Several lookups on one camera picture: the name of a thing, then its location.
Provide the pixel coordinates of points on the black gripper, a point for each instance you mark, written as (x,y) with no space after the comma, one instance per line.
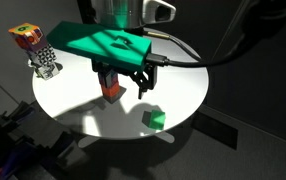
(148,78)

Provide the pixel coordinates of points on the dark green block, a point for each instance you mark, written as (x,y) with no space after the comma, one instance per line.
(157,119)

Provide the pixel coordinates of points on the grey block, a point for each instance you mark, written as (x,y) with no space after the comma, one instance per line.
(112,98)

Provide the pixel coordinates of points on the orange block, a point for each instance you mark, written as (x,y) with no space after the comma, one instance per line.
(110,89)

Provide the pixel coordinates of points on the purple block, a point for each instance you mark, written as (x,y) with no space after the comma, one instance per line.
(109,79)

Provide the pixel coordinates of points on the white table base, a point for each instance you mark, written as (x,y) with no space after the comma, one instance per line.
(87,141)

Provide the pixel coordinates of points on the small white printed cube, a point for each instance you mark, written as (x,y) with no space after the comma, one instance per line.
(47,71)

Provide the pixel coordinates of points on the black clamp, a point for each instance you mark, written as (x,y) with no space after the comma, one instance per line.
(63,150)

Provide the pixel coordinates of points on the black white patterned cube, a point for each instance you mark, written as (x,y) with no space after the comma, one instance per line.
(45,55)

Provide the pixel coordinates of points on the multicolour cube with number six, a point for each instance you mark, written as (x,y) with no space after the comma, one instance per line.
(25,36)

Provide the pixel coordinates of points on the black metal stand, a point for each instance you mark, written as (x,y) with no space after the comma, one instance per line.
(6,121)

